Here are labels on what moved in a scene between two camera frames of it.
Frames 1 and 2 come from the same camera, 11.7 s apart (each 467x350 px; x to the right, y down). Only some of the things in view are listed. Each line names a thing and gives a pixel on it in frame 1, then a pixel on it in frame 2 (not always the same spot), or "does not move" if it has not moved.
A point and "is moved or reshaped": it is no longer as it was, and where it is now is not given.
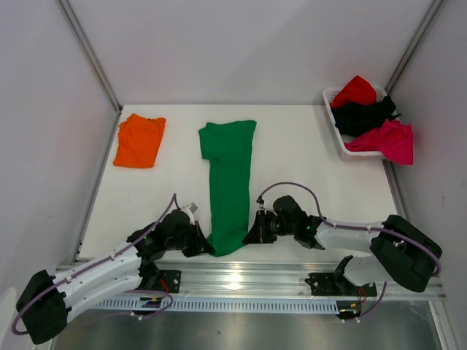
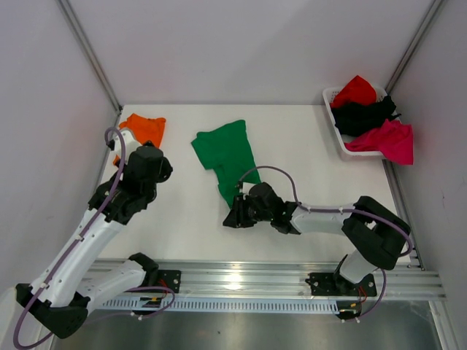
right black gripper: (263, 226) to (238, 211)
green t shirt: (228, 146) is moved or reshaped
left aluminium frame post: (90, 51) does not move
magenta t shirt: (394, 141) does not move
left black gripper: (200, 245) to (166, 169)
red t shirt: (358, 90) does not move
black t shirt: (352, 118) does not move
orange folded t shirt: (138, 141) does not move
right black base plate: (333, 284) does not move
